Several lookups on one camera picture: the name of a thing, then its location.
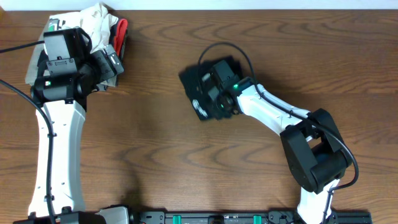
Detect black t-shirt with white logo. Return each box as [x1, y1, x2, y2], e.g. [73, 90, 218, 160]
[178, 56, 243, 121]

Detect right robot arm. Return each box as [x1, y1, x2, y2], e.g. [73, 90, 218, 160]
[192, 58, 358, 223]

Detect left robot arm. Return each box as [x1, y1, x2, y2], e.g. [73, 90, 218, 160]
[24, 27, 130, 223]

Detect black and red garment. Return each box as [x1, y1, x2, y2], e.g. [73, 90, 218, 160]
[109, 19, 128, 60]

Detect white crumpled garment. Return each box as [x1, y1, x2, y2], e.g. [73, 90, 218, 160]
[47, 3, 119, 53]

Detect grey-beige folded garment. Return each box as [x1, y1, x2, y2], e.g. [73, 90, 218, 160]
[25, 40, 124, 91]

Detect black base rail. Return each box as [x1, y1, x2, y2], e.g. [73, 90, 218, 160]
[129, 210, 373, 224]

